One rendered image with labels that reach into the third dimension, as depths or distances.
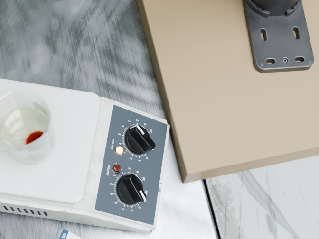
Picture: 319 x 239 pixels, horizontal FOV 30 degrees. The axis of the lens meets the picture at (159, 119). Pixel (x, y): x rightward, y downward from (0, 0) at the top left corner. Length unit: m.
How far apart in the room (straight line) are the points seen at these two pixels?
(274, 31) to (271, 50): 0.03
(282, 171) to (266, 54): 0.14
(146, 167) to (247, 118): 0.13
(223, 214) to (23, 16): 0.35
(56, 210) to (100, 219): 0.05
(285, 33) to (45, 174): 0.33
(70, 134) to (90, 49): 0.17
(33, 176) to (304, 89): 0.33
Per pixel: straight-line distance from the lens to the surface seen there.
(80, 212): 0.61
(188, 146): 0.66
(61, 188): 0.60
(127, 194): 0.63
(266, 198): 0.70
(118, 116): 0.65
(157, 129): 0.67
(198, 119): 0.67
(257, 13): 0.73
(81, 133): 0.61
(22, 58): 0.75
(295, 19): 0.74
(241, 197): 0.70
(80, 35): 0.76
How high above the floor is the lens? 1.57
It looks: 69 degrees down
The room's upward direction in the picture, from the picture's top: 12 degrees clockwise
